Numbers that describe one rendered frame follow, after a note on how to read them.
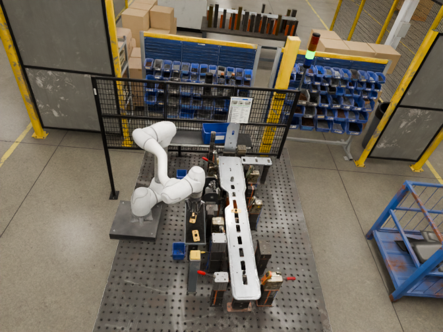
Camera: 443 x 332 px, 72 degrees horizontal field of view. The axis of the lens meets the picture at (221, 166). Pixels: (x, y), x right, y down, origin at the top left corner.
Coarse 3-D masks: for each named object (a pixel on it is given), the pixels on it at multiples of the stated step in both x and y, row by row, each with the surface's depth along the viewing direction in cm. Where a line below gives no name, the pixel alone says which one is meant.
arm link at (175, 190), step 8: (144, 144) 206; (152, 144) 204; (152, 152) 204; (160, 152) 200; (160, 160) 194; (160, 168) 189; (160, 176) 184; (168, 184) 175; (176, 184) 175; (184, 184) 176; (168, 192) 171; (176, 192) 172; (184, 192) 175; (168, 200) 171; (176, 200) 174
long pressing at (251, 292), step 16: (224, 160) 289; (240, 160) 292; (224, 176) 273; (240, 176) 275; (240, 192) 260; (240, 208) 247; (240, 224) 236; (240, 272) 206; (256, 272) 208; (240, 288) 198; (256, 288) 199
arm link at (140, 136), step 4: (136, 128) 217; (140, 128) 216; (144, 128) 214; (148, 128) 214; (152, 128) 215; (136, 132) 212; (140, 132) 211; (144, 132) 211; (148, 132) 211; (152, 132) 213; (136, 136) 210; (140, 136) 209; (144, 136) 208; (148, 136) 209; (152, 136) 212; (156, 136) 215; (136, 140) 210; (140, 140) 208; (144, 140) 207; (156, 140) 216; (140, 144) 208
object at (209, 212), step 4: (208, 212) 228; (212, 212) 229; (208, 216) 228; (212, 216) 229; (208, 220) 232; (208, 224) 235; (208, 228) 239; (208, 232) 242; (208, 236) 247; (208, 240) 250
